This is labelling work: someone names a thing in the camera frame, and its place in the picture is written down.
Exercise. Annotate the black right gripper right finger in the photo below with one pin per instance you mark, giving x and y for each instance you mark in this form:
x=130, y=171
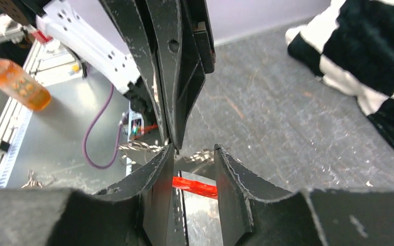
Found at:
x=254, y=211

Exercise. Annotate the orange liquid plastic bottle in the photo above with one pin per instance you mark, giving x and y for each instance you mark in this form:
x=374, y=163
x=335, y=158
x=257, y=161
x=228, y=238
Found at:
x=21, y=86

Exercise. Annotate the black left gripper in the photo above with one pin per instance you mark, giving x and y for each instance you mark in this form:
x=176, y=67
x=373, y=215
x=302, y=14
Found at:
x=172, y=45

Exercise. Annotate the black white checkered pillow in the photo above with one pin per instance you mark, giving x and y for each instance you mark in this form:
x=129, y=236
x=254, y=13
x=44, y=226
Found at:
x=350, y=47

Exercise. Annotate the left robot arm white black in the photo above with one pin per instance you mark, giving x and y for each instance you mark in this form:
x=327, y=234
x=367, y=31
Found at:
x=87, y=30

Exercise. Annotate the metal key holder red handle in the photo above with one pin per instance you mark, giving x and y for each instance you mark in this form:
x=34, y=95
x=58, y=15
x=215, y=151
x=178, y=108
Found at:
x=200, y=163

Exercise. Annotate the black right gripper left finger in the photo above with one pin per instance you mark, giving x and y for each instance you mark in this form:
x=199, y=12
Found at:
x=133, y=211

